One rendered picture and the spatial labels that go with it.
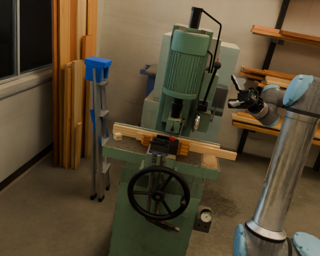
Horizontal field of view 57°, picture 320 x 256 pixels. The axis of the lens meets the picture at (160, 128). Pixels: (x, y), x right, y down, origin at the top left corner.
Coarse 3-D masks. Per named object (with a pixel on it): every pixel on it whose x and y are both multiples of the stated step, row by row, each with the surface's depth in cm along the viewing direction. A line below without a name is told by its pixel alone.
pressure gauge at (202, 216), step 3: (204, 210) 150; (207, 210) 149; (201, 213) 149; (204, 213) 149; (207, 213) 149; (210, 213) 148; (201, 216) 150; (204, 216) 149; (207, 216) 149; (210, 216) 149; (201, 219) 150; (204, 219) 150; (207, 219) 150; (210, 219) 150
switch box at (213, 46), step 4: (212, 40) 166; (216, 40) 166; (220, 40) 165; (212, 44) 167; (220, 44) 166; (212, 48) 167; (212, 52) 168; (216, 52) 168; (208, 56) 169; (216, 56) 169; (208, 60) 170; (212, 60) 170; (216, 60) 170; (208, 64) 171
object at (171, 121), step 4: (168, 116) 157; (180, 116) 159; (168, 120) 152; (172, 120) 152; (176, 120) 152; (180, 120) 153; (168, 124) 153; (172, 124) 153; (176, 124) 152; (180, 124) 154; (168, 128) 154; (176, 128) 153; (172, 132) 154; (176, 132) 154
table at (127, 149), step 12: (108, 144) 151; (120, 144) 154; (132, 144) 156; (108, 156) 151; (120, 156) 150; (132, 156) 149; (144, 156) 148; (180, 156) 153; (192, 156) 155; (216, 156) 160; (180, 168) 148; (192, 168) 147; (204, 168) 147; (216, 180) 148
